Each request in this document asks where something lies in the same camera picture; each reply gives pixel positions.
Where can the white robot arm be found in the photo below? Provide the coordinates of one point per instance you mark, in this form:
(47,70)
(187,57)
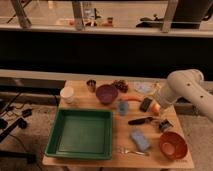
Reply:
(186,84)

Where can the small metal cup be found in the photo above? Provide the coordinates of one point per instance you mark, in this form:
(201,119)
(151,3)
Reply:
(91,85)

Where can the small blue cup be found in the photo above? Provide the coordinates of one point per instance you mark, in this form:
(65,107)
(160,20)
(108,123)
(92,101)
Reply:
(122,107)

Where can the white paper cup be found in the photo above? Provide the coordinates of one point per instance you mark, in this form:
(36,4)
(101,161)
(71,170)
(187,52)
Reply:
(67,94)

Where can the purple bowl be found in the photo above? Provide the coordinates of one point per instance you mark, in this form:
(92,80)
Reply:
(106,94)

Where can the bunch of dark grapes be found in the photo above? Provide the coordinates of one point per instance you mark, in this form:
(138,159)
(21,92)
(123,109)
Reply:
(121,85)

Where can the orange carrot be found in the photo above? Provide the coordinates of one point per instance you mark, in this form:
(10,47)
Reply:
(130,98)

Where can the orange fruit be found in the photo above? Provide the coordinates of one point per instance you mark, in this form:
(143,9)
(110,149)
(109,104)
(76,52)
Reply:
(155,109)

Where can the green plastic tray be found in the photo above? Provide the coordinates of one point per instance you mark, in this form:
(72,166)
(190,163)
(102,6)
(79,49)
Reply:
(81,134)

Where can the silver fork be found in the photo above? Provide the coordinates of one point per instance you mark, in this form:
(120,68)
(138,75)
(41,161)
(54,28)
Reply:
(126,151)

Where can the blue sponge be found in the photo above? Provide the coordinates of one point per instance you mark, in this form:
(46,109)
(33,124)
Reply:
(140,140)

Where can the small dark toy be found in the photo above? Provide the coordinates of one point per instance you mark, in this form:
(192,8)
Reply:
(164,125)

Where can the red bowl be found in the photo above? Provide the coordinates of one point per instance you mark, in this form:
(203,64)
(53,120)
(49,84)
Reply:
(172,145)

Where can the black handled knife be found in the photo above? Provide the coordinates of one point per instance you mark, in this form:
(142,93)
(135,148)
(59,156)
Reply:
(141,121)

